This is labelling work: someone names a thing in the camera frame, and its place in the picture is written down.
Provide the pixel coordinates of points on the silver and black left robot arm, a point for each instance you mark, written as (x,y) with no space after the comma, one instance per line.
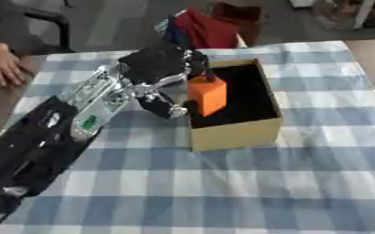
(46,134)

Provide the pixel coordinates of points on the person's hand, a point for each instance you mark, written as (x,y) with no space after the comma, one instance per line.
(2,65)

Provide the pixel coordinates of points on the person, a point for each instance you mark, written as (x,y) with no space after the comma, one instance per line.
(4,27)

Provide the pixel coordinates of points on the black chair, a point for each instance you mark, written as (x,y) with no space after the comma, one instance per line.
(52,26)

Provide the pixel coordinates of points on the red bag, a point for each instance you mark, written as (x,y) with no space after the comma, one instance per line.
(209,29)

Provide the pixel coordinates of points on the orange block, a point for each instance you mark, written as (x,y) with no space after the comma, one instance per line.
(210,94)

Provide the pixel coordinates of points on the tan cardboard box black inside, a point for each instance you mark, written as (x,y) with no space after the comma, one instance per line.
(239,103)

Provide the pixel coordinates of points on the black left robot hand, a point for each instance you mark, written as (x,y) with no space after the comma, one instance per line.
(156,62)

